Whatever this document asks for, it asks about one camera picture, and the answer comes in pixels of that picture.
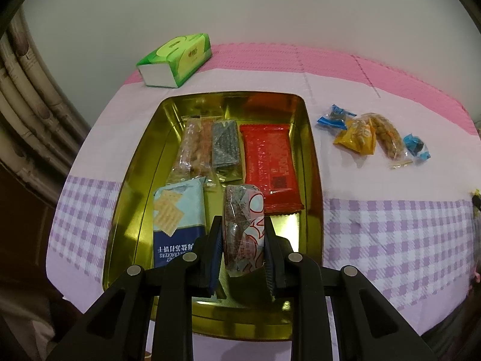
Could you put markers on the blue wrapped candy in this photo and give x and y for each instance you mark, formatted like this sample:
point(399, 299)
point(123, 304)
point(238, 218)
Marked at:
point(416, 146)
point(336, 116)

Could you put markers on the pink purple checkered tablecloth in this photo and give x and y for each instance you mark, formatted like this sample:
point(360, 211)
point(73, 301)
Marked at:
point(375, 233)

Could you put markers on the yellow snack packet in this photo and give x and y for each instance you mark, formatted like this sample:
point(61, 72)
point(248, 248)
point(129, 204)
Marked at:
point(357, 139)

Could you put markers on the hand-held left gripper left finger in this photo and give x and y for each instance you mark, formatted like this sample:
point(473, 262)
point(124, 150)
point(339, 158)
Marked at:
point(216, 257)

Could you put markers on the red snack packet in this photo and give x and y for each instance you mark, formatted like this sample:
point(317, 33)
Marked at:
point(268, 165)

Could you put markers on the green tissue pack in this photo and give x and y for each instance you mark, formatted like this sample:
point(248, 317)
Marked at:
point(176, 56)

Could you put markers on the clear biscuit stick packet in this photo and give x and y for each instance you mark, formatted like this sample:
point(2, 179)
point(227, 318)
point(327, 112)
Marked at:
point(193, 146)

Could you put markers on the gold tin box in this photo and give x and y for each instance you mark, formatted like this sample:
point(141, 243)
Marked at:
point(135, 180)

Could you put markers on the grey snack bar packet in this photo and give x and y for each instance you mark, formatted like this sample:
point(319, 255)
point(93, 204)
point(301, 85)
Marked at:
point(225, 144)

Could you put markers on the brown cake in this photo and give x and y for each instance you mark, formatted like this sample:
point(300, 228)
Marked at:
point(244, 225)

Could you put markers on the beige ribbed curtain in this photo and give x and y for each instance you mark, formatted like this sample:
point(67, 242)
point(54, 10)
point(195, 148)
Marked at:
point(30, 101)

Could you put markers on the blue cracker packet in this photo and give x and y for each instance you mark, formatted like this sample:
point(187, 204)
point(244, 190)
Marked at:
point(176, 210)

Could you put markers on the clear peanut snack packet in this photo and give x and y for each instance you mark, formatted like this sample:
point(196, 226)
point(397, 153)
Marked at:
point(389, 139)

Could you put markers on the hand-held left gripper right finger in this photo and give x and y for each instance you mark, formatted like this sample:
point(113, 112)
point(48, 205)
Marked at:
point(271, 267)

